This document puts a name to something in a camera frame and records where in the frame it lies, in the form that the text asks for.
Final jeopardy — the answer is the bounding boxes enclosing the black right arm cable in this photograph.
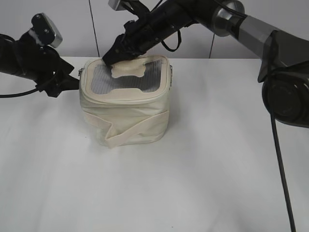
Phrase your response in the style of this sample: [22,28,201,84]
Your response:
[269,113,296,232]

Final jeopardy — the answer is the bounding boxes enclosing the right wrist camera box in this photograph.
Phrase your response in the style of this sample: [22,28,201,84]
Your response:
[108,0,125,11]

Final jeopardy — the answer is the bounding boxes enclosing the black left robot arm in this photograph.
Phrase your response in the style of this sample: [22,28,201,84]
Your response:
[0,32,79,99]

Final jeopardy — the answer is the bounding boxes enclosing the silver ring zipper pull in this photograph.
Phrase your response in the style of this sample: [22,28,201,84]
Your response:
[78,68,84,78]

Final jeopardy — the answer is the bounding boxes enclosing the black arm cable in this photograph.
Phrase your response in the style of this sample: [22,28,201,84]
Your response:
[0,88,39,99]
[269,113,296,232]

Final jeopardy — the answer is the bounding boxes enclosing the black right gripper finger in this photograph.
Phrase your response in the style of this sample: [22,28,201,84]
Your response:
[102,34,145,66]

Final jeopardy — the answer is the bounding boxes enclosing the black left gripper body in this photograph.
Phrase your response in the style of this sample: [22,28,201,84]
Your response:
[19,46,74,97]

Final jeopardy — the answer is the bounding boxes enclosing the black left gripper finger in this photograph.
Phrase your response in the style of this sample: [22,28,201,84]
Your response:
[55,74,79,93]

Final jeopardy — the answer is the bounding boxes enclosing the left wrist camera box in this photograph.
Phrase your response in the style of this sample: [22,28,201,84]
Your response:
[31,13,63,48]

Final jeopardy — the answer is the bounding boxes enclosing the cream fabric zipper bag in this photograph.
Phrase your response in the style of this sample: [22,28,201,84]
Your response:
[79,55,171,148]

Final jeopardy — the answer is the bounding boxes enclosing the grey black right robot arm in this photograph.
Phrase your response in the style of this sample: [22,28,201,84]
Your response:
[103,0,309,128]

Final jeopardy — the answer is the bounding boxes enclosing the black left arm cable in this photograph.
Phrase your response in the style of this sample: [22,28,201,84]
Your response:
[0,88,39,99]

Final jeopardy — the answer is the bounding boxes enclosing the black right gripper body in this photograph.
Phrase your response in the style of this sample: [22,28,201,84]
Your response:
[123,15,183,55]

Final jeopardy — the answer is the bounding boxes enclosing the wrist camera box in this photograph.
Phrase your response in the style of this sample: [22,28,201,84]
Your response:
[108,0,125,11]
[31,13,63,48]

